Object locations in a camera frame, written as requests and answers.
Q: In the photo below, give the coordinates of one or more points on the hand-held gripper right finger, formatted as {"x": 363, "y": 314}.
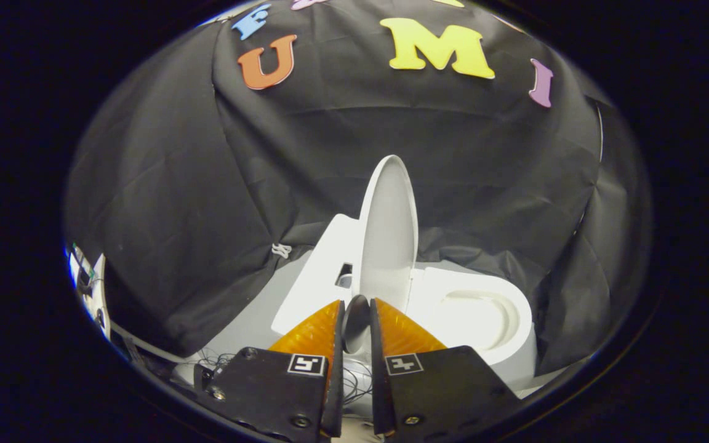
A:
{"x": 440, "y": 387}

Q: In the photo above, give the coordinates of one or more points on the white toilet bowl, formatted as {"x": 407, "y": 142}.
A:
{"x": 440, "y": 307}

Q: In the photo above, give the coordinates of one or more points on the black backdrop cloth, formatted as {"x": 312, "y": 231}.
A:
{"x": 342, "y": 160}

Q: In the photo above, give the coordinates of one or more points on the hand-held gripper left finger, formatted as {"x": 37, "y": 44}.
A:
{"x": 268, "y": 394}

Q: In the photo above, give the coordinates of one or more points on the white toilet lid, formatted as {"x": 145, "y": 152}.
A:
{"x": 388, "y": 246}

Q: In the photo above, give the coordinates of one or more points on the white toilet tank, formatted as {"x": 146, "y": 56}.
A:
{"x": 324, "y": 271}

